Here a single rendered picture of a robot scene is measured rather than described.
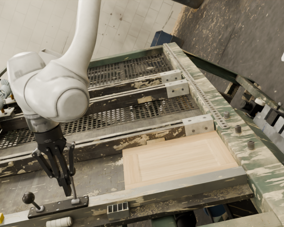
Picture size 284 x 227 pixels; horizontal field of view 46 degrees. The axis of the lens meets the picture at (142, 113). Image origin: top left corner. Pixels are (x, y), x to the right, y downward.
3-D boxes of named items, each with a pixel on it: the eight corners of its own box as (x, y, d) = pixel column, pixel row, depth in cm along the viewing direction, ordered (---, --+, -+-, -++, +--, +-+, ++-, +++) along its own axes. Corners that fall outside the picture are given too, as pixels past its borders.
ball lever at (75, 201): (81, 205, 109) (73, 164, 110) (69, 207, 109) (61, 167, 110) (83, 203, 113) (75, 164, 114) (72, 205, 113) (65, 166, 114)
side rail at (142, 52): (164, 59, 284) (162, 47, 280) (37, 85, 283) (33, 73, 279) (163, 56, 291) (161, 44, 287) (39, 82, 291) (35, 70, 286)
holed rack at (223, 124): (230, 128, 136) (229, 126, 136) (222, 129, 136) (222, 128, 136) (166, 43, 287) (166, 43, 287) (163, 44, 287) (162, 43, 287)
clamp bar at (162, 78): (182, 83, 206) (177, 45, 197) (-6, 122, 206) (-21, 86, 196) (179, 78, 216) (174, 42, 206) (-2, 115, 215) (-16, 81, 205)
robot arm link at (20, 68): (14, 111, 93) (32, 122, 83) (-6, 57, 87) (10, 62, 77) (49, 97, 99) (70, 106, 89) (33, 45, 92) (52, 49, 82)
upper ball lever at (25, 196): (47, 215, 111) (31, 200, 100) (35, 217, 111) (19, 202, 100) (47, 204, 113) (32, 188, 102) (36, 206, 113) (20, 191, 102)
